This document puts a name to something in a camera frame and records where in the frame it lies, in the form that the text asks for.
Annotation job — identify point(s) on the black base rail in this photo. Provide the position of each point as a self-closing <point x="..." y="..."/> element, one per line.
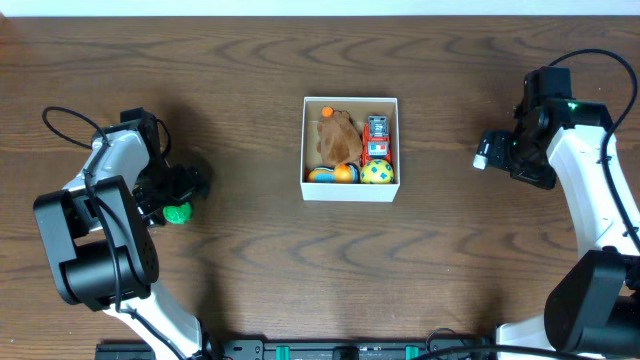
<point x="257" y="349"/>

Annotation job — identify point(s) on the red toy fire truck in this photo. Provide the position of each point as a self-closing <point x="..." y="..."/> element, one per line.
<point x="376" y="139"/>

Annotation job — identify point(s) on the yellow ball with blue letters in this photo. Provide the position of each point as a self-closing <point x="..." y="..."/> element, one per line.
<point x="377" y="171"/>

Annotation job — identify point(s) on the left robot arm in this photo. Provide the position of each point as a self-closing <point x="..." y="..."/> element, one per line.
<point x="95" y="232"/>

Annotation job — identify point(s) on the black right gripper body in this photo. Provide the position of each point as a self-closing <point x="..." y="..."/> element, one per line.
<point x="524" y="161"/>

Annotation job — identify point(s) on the green round spinning top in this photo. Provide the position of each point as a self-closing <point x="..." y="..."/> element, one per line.
<point x="178" y="214"/>

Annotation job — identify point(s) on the orange and blue toy fish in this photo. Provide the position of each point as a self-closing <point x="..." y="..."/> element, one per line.
<point x="342" y="174"/>

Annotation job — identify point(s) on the brown plush toy with orange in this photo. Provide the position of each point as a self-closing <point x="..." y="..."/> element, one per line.
<point x="339" y="141"/>

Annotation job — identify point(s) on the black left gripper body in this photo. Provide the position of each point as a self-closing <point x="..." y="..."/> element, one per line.
<point x="179" y="188"/>

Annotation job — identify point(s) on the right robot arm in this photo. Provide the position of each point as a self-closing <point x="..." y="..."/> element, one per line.
<point x="594" y="310"/>

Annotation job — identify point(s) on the white cardboard box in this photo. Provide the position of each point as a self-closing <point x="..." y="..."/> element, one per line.
<point x="359" y="109"/>

